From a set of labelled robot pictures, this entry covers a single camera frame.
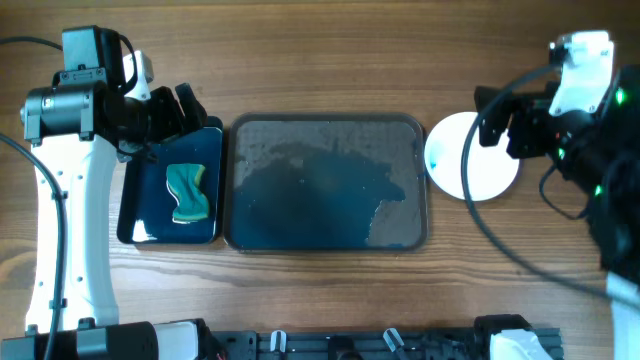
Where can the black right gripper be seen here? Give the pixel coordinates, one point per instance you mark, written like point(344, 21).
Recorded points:
point(527, 110)

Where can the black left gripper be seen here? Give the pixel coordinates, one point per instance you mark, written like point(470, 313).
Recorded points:
point(173, 120)

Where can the white plate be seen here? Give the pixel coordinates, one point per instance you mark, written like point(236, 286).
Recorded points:
point(491, 171)

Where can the green yellow sponge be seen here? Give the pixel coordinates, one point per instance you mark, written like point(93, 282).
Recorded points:
point(183, 183)

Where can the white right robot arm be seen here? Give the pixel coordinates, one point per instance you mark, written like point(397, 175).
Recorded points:
point(599, 152)

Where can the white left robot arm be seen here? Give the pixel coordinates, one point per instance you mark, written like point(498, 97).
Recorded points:
point(75, 132)

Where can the small black water tray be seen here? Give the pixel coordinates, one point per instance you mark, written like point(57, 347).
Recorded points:
point(146, 207)

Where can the large black tray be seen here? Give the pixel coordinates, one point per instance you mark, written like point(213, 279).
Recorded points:
point(326, 182)

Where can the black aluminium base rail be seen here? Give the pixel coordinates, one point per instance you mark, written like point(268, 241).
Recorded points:
point(434, 344)

